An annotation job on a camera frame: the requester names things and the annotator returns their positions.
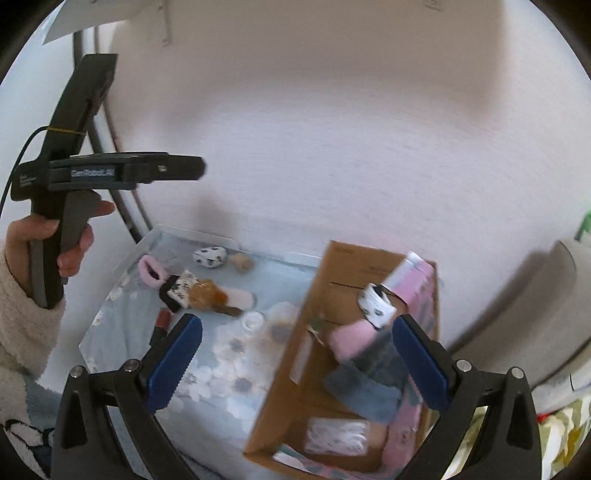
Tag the black white patterned sock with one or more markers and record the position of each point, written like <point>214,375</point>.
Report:
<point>182,288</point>

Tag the pink fuzzy cloth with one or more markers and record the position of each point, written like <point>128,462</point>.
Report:
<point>353,340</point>

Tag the green object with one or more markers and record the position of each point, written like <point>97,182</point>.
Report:
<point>584,226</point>

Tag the small white jar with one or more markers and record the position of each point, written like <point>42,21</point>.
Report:
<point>252,322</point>

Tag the blue grey cloth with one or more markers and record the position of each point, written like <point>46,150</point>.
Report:
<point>369,383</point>

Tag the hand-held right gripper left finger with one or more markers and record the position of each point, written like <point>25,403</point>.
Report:
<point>178,364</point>

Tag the beige chair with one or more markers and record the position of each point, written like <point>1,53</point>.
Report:
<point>545,314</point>

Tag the red lipstick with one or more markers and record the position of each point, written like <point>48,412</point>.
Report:
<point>162,319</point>

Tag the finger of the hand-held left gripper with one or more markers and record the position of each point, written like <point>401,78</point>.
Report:
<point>180,167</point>

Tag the pink and white card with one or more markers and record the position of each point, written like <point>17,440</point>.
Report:
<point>406,272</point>

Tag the person's left hand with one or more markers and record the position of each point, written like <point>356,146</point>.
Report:
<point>21,240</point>

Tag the white paper sheet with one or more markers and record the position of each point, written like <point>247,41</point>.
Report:
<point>92,18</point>

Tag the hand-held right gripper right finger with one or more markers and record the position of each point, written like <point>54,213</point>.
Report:
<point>420,364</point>

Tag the beige cork cylinder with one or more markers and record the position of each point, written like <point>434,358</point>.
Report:
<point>242,263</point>

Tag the person's left forearm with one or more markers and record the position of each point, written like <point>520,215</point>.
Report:
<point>23,332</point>

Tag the blue floral desktop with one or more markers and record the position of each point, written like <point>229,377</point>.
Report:
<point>120,323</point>

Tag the cardboard box with pink lining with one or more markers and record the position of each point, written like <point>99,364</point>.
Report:
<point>295,392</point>

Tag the pink fuzzy sock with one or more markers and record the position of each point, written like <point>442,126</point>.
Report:
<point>147,274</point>

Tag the yellow green floral cloth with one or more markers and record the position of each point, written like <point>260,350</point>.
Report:
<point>563,429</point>

